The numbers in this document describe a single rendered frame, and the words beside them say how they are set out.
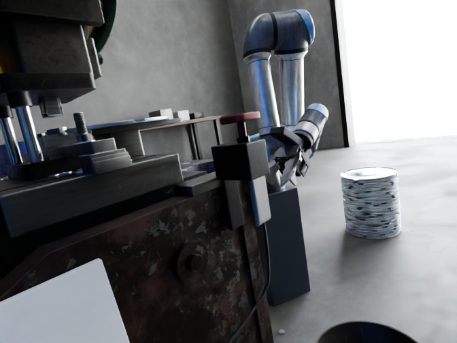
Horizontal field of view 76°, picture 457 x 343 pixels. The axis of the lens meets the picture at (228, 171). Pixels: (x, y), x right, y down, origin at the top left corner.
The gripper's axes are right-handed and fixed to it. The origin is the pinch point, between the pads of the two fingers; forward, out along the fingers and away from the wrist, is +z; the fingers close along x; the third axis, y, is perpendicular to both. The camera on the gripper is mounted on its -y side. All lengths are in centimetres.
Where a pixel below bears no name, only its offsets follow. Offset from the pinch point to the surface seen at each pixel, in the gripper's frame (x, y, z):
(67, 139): 16.5, -37.5, 26.9
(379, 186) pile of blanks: 3, 72, -68
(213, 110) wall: 354, 128, -307
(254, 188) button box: -3.7, -6.9, 9.5
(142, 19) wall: 353, -57, -280
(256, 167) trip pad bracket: -12.0, -16.9, 13.3
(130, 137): 19.0, -28.9, 15.0
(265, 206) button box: -3.7, -0.7, 9.7
